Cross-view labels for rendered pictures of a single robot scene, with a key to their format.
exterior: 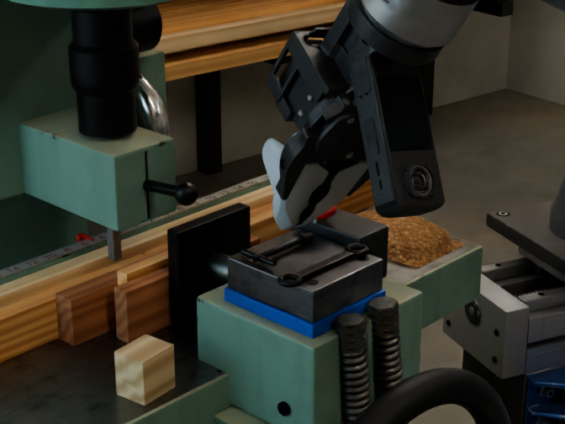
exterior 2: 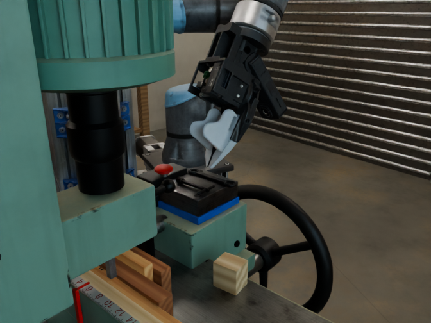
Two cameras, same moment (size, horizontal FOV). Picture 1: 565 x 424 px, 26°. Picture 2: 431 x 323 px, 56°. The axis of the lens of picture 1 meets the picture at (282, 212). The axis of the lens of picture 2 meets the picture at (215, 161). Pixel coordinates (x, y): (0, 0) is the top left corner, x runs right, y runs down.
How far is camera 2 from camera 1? 109 cm
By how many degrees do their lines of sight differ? 84
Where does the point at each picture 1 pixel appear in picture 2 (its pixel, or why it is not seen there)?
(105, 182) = (149, 208)
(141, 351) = (235, 261)
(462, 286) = not seen: hidden behind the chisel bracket
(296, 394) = (240, 232)
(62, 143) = (106, 208)
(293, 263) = (206, 184)
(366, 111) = (265, 79)
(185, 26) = not seen: outside the picture
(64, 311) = (166, 307)
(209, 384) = not seen: hidden behind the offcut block
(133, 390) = (243, 282)
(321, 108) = (256, 86)
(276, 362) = (232, 225)
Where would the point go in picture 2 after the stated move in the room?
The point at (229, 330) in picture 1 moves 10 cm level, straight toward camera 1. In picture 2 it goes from (210, 233) to (275, 231)
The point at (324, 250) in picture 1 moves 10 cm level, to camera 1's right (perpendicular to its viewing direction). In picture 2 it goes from (190, 179) to (190, 157)
